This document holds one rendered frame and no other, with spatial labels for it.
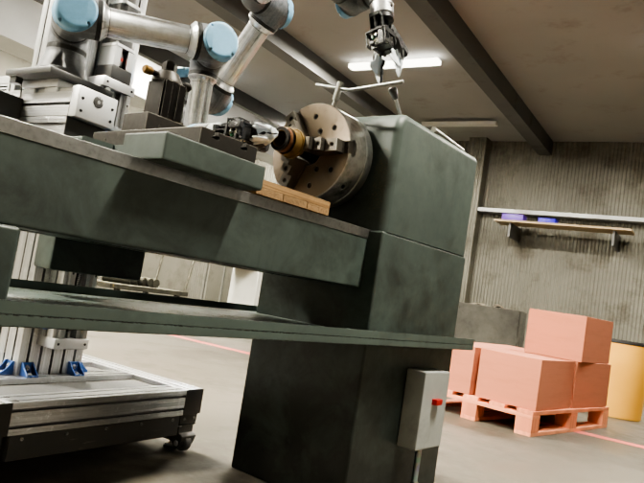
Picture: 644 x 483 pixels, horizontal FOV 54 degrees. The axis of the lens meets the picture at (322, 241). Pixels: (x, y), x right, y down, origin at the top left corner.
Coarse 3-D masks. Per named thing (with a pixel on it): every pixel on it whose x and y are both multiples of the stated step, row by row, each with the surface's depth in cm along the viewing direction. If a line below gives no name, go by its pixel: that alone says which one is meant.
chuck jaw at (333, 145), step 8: (312, 144) 191; (320, 144) 189; (328, 144) 190; (336, 144) 188; (344, 144) 191; (352, 144) 192; (312, 152) 194; (320, 152) 193; (328, 152) 192; (336, 152) 191; (344, 152) 191; (352, 152) 192
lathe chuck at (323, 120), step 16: (304, 112) 204; (320, 112) 199; (336, 112) 195; (320, 128) 199; (336, 128) 194; (352, 128) 193; (320, 160) 196; (336, 160) 192; (352, 160) 191; (304, 176) 199; (320, 176) 195; (336, 176) 191; (352, 176) 194; (304, 192) 198; (320, 192) 194; (336, 192) 196
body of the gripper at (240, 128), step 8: (232, 120) 187; (240, 120) 185; (216, 128) 189; (224, 128) 186; (232, 128) 186; (240, 128) 183; (248, 128) 186; (232, 136) 185; (240, 136) 183; (248, 136) 186; (248, 144) 187
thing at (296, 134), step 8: (280, 128) 189; (288, 128) 188; (280, 136) 193; (288, 136) 186; (296, 136) 188; (304, 136) 191; (272, 144) 190; (280, 144) 194; (288, 144) 187; (296, 144) 188; (304, 144) 190; (280, 152) 191; (288, 152) 189; (296, 152) 190
